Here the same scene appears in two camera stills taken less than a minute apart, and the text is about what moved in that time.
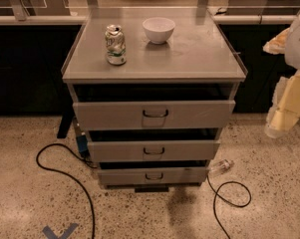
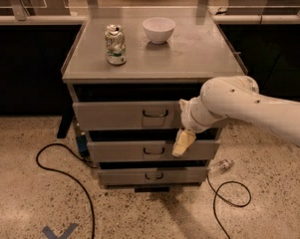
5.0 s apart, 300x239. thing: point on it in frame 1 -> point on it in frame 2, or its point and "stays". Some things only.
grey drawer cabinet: x=151 y=91 stays
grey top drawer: x=147 y=115 stays
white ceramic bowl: x=158 y=29 stays
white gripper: x=298 y=50 -> x=188 y=116
